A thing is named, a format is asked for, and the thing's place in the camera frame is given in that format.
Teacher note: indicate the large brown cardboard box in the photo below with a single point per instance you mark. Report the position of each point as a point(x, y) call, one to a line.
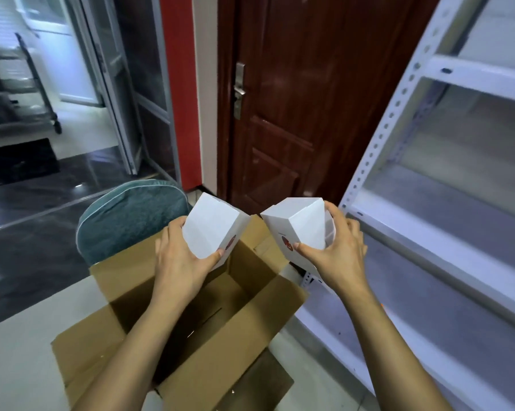
point(240, 338)

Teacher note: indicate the person's left forearm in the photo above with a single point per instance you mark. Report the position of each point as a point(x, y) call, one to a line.
point(129, 364)

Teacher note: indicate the metal trolley cart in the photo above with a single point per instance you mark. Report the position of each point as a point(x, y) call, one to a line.
point(17, 90)

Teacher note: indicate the teal fabric chair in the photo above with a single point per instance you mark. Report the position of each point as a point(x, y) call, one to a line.
point(124, 218)

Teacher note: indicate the glass door with metal frame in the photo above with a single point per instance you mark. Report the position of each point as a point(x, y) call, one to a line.
point(120, 81)

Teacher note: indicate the person's right forearm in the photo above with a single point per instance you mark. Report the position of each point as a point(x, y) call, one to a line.
point(394, 355)

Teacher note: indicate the dark wooden door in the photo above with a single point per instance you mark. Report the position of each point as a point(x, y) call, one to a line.
point(326, 81)

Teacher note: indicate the small white logo box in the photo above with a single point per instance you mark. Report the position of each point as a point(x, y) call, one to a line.
point(300, 222)
point(213, 222)

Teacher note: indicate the person's right hand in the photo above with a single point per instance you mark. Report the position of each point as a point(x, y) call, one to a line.
point(339, 252)

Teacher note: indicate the dark floor mat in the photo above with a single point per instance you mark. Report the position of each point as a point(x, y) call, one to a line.
point(17, 160)

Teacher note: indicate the white metal shelving rack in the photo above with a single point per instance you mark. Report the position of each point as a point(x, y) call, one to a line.
point(446, 227)

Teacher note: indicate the person's left hand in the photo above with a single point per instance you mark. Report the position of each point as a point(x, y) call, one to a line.
point(180, 269)

